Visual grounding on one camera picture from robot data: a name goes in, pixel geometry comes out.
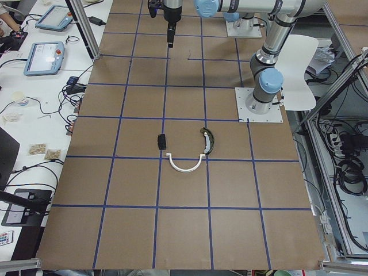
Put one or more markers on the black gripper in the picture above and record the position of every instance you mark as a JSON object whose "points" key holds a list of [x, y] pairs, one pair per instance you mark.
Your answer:
{"points": [[171, 15]]}

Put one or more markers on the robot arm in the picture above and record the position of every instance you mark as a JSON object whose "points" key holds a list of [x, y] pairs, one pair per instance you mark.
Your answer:
{"points": [[268, 80]]}

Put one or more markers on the black power adapter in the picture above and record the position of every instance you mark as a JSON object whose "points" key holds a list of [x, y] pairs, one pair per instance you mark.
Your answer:
{"points": [[96, 21]]}

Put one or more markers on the small black plastic part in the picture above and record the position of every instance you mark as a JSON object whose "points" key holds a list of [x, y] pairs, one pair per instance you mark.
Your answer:
{"points": [[162, 142]]}

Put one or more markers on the dark green curved part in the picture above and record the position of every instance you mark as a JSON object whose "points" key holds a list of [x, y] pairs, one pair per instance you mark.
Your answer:
{"points": [[209, 140]]}

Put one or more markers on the blue teach pendant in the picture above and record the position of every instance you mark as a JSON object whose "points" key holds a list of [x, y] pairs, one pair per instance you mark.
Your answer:
{"points": [[44, 59], [57, 18]]}

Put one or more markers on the white chair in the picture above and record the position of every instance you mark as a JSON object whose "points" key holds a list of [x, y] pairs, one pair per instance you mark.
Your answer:
{"points": [[293, 60]]}

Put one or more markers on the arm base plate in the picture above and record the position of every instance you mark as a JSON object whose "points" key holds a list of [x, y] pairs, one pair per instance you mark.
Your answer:
{"points": [[250, 110], [243, 26]]}

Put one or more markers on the aluminium frame post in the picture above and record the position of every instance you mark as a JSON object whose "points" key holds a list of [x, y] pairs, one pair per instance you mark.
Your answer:
{"points": [[85, 30]]}

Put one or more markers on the white semicircular bracket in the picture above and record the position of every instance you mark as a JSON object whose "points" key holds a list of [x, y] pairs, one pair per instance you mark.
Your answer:
{"points": [[185, 166]]}

